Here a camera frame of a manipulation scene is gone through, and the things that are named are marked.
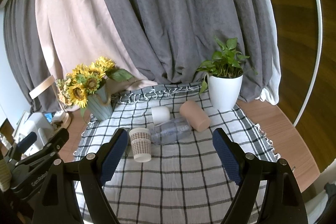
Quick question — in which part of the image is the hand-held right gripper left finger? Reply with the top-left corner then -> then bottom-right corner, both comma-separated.
33,128 -> 129,224

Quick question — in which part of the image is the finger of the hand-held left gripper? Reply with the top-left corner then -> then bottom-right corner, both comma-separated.
16,132 -> 38,155
14,128 -> 70,167

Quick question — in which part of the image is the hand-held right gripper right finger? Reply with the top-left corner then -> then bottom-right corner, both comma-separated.
212,127 -> 309,224

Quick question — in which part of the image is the beige checked paper cup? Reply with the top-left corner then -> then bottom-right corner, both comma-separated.
129,128 -> 152,163

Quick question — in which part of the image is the pink cup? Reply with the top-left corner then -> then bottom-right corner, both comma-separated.
180,101 -> 211,132

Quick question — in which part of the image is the clear plastic cup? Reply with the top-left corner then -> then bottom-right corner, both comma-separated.
149,117 -> 192,145

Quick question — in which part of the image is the white cup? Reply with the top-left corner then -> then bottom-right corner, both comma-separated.
151,106 -> 171,125

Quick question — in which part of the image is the white appliance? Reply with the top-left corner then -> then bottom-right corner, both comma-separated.
16,112 -> 53,149

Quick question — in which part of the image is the teal ribbed vase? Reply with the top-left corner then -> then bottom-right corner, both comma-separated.
87,84 -> 114,121

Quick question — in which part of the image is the wooden desk lamp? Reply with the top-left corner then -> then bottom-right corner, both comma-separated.
29,76 -> 72,128

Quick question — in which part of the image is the black white checked cloth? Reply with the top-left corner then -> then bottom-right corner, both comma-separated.
73,84 -> 282,224

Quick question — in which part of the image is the sunflower bouquet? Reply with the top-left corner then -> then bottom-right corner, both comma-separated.
56,56 -> 135,109

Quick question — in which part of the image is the white ribbed plant pot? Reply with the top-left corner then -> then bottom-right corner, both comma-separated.
207,74 -> 243,112

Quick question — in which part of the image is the grey curtain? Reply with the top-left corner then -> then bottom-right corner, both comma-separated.
3,0 -> 62,114
89,0 -> 271,104

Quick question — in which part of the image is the green pothos plant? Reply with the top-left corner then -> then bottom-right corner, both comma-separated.
196,36 -> 259,94

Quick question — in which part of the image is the white curtain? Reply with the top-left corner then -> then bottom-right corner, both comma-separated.
249,0 -> 282,105

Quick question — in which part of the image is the dark grey object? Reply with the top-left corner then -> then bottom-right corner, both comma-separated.
324,183 -> 336,204

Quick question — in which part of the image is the pink curtain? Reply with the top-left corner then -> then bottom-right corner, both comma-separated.
34,0 -> 158,111

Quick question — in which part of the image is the white curved frame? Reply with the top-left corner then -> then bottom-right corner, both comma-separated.
293,0 -> 323,128

